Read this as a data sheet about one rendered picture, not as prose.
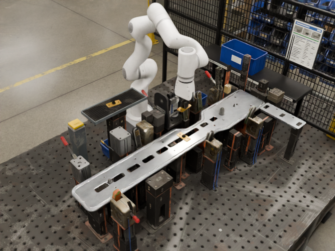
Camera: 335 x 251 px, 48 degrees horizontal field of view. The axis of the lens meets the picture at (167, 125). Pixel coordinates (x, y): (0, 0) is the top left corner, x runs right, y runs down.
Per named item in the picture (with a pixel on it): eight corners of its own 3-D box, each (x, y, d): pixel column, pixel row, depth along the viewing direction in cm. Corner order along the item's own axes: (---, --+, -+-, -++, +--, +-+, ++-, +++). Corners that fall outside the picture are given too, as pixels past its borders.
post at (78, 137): (83, 189, 223) (74, 132, 195) (76, 182, 227) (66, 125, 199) (93, 183, 227) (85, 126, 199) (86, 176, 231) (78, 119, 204)
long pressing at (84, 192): (93, 217, 171) (93, 215, 170) (67, 190, 184) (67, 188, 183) (267, 103, 248) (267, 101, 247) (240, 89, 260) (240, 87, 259)
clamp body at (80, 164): (85, 218, 206) (77, 172, 184) (74, 206, 212) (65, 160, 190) (99, 209, 211) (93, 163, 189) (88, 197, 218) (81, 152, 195)
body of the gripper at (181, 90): (173, 76, 188) (172, 95, 195) (189, 83, 183) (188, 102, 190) (182, 70, 192) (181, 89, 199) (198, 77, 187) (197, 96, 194)
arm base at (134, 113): (120, 113, 267) (119, 92, 255) (138, 101, 278) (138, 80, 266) (139, 125, 258) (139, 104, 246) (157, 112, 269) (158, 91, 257)
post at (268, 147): (268, 151, 254) (277, 117, 236) (255, 143, 260) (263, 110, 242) (273, 147, 257) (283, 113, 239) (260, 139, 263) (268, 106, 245)
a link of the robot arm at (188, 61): (190, 67, 191) (174, 71, 188) (192, 44, 183) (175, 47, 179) (199, 74, 185) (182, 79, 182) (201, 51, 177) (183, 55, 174)
